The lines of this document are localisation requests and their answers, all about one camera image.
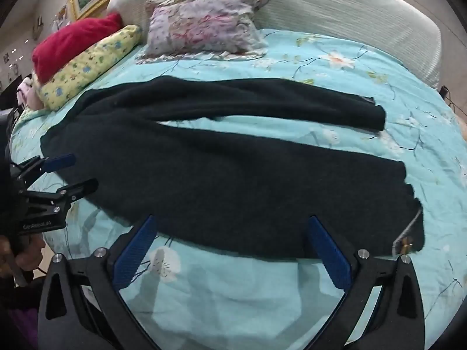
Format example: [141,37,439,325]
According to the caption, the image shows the person's left forearm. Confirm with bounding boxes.
[0,273,50,314]

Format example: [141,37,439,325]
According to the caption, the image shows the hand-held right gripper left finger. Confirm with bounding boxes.
[38,214,157,350]

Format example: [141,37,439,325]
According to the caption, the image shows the purple floral pillow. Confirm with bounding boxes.
[137,0,271,64]

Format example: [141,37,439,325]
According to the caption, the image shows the purple garment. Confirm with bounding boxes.
[0,306,40,350]

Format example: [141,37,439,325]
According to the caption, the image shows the pink cloth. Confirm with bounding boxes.
[16,76,44,111]

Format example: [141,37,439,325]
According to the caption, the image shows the white ribbed headboard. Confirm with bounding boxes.
[107,0,442,90]

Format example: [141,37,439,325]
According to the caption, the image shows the black cable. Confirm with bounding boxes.
[440,85,456,110]

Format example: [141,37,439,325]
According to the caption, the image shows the black pants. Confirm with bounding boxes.
[40,76,426,261]

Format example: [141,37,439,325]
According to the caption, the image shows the teal floral bed sheet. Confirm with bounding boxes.
[9,28,467,350]

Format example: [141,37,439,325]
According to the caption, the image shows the person's left hand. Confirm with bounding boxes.
[0,235,46,281]

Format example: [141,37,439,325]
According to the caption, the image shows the yellow patterned pillow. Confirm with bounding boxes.
[38,25,143,112]

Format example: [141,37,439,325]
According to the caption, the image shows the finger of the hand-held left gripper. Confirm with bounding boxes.
[10,154,76,190]
[18,178,99,214]

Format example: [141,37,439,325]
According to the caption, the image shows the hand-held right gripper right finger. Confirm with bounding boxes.
[308,215,426,350]

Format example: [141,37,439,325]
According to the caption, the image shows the red pillow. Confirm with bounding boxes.
[31,13,123,84]

